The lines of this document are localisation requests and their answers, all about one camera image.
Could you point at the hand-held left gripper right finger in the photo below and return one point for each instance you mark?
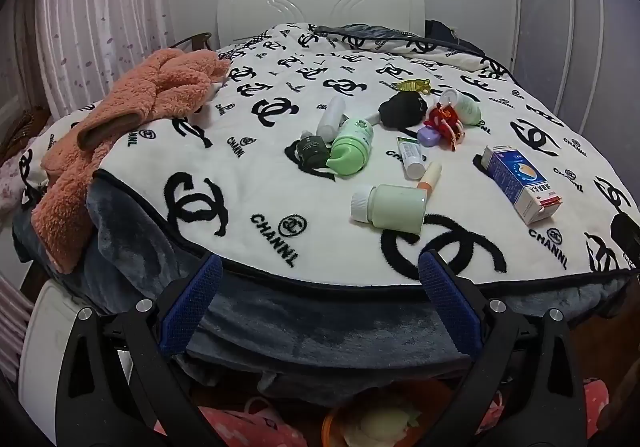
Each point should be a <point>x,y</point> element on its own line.
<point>450,297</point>

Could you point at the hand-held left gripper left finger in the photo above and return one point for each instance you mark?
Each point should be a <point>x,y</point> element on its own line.
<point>192,307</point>

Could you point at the red hair claw clip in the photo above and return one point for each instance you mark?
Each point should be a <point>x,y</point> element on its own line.
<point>442,122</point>

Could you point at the orange plastic bin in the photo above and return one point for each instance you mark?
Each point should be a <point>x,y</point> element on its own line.
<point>330,427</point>

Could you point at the black cloth bundle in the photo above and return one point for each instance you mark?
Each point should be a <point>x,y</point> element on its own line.
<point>402,109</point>

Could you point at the large pale green bottle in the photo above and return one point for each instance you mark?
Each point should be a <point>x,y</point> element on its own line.
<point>395,207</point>

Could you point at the dark grey fleece blanket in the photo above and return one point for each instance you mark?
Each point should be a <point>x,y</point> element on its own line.
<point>310,327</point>

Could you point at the orange white lip balm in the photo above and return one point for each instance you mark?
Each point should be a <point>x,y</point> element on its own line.
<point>431,175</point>

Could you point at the blue white medicine box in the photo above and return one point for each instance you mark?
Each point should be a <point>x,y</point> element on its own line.
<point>520,182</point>

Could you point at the white green tube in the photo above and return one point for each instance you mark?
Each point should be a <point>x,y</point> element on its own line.
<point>411,159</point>

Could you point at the white black printed blanket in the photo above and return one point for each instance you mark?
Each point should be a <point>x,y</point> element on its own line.
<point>280,187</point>

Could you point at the crumpled white plastic bag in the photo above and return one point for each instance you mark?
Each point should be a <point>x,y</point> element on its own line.
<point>375,429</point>

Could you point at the small purple container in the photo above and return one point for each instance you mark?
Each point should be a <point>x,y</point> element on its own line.
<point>428,137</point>

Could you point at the green pump bottle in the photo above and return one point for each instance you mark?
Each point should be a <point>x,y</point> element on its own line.
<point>350,147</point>

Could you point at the black object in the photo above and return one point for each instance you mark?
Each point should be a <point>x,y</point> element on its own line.
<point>627,237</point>

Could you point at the small pale green bottle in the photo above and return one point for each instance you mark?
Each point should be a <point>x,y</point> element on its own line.
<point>467,107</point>

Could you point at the dark green jar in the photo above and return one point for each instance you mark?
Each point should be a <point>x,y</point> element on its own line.
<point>312,152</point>

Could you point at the small white bottle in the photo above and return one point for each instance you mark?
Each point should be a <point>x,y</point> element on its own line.
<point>330,119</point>

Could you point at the yellow hair clip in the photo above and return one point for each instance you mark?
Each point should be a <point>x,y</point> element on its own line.
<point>412,86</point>

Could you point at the salmon fleece garment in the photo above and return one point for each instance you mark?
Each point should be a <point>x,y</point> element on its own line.
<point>150,92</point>

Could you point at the brown bag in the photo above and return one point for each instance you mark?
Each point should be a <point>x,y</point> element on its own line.
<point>22,132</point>

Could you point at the wooden chair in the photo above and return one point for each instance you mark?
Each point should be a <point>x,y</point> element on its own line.
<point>197,39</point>

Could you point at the dark blue quilt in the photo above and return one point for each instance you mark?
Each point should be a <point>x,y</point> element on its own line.
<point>370,31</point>

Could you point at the grey wardrobe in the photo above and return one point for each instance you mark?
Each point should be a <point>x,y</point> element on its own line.
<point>575,27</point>

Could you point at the pink patterned curtain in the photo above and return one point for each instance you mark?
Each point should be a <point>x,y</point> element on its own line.
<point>90,2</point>

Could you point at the white glossy headboard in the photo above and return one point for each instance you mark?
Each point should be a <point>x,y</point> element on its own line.
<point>320,2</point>

